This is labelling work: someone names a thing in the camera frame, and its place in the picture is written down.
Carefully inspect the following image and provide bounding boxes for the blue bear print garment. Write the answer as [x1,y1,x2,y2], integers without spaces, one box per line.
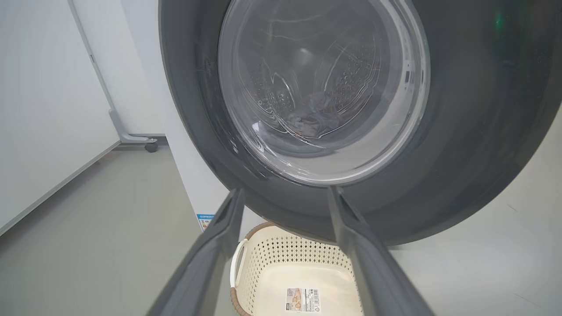
[305,90,347,132]

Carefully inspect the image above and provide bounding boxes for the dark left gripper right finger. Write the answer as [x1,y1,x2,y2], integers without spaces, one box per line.
[327,186,435,316]

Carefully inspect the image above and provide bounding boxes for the steel washer drum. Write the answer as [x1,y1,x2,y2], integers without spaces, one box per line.
[239,0,396,158]

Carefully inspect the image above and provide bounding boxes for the cream garment black print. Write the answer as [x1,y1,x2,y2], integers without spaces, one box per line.
[285,112,321,137]

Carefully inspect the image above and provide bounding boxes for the blue energy label sticker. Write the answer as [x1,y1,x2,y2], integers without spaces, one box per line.
[196,214,216,232]

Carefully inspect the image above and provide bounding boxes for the cream laundry basket brown rim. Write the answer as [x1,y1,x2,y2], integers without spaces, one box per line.
[230,222,365,316]

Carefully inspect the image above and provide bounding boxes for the white washing machine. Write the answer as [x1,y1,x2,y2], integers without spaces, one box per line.
[121,0,268,233]

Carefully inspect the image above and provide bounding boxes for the white wheeled partition panel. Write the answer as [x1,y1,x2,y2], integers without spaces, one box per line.
[68,0,159,147]

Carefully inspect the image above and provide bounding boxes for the basket product label sticker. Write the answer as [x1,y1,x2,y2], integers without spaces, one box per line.
[285,287,321,313]

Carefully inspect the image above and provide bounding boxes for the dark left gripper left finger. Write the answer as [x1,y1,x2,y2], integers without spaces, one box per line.
[147,188,245,316]

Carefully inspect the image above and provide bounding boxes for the washing machine door glass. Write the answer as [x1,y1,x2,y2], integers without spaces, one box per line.
[158,0,562,246]

